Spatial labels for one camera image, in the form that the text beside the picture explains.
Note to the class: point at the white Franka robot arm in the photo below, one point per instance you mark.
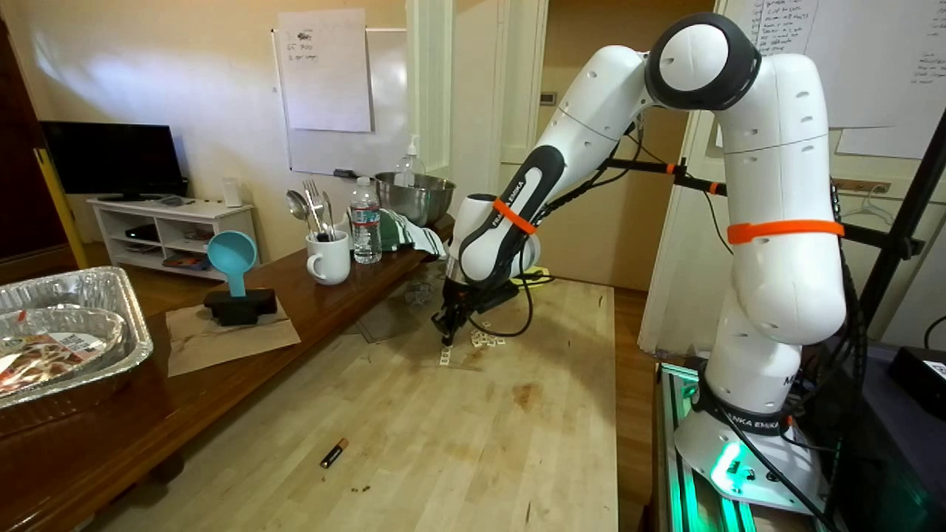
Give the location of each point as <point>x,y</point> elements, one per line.
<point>779,275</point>

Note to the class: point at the aluminium frame with green light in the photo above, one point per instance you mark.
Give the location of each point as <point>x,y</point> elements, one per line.
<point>690,492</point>

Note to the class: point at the black tripod pole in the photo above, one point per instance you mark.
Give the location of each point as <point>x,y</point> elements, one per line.
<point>917,186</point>

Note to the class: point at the brown cardboard sheet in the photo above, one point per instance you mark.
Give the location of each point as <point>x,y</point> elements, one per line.
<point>207,350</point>

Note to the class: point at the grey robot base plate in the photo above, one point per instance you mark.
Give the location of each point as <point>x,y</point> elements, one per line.
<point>748,462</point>

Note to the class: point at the small black box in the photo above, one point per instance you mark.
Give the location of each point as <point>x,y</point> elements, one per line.
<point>919,378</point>

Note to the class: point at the large handwritten paper sheet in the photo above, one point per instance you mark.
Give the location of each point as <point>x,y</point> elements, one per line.
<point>887,69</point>

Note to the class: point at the black equipment case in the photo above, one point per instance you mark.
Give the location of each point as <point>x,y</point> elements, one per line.
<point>887,473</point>

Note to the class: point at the white wall whiteboard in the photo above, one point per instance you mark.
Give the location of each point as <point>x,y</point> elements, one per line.
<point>384,99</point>

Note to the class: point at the black flat screen television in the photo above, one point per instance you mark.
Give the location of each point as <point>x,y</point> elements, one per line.
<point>112,158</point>

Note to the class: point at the metal spoon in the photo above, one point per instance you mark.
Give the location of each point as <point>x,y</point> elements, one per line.
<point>324,208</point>
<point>300,204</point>

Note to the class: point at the white door frame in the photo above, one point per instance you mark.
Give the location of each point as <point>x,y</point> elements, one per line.
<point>433,99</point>

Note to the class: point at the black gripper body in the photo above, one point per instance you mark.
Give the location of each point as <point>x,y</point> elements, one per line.
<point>478,297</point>

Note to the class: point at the clear plastic water bottle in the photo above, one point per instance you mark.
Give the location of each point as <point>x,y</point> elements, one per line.
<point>365,230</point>

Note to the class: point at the white mug holding spoons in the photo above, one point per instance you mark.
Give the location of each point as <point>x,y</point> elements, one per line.
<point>328,261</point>

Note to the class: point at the black block base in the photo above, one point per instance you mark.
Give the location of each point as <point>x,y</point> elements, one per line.
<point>240,307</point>

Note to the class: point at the white paper on whiteboard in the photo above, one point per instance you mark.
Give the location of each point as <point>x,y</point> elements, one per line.
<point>327,77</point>

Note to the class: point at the black rod with orange tape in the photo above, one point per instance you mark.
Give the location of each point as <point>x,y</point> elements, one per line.
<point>881,236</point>

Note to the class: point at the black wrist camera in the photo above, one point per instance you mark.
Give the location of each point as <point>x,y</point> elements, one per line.
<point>500,291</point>

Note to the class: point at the aluminium foil tray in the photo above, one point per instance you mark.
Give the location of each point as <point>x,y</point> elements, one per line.
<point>107,297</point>

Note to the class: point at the letter tile S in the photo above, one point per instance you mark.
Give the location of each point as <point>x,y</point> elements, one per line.
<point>445,360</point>

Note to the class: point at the green striped white towel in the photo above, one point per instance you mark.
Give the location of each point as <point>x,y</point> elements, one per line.
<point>417,239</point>

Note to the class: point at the dark brown cabinet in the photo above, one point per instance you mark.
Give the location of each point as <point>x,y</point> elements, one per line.
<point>19,149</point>

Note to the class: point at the yellow stick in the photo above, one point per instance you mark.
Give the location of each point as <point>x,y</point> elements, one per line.
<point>59,208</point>

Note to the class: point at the brown wooden side table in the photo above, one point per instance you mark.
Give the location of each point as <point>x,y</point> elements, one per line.
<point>99,443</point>

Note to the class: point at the white television stand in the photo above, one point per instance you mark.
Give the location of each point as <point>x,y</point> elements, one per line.
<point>172,210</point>

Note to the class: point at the clear pump soap bottle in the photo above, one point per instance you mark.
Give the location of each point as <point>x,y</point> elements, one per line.
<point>405,174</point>

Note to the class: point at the letter tile O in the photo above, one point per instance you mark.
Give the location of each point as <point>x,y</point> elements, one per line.
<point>445,353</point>

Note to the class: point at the large steel mixing bowl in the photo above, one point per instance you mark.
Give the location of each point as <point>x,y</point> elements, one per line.
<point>417,201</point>

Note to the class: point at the small black marker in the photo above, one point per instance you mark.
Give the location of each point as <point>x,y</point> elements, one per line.
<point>333,452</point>

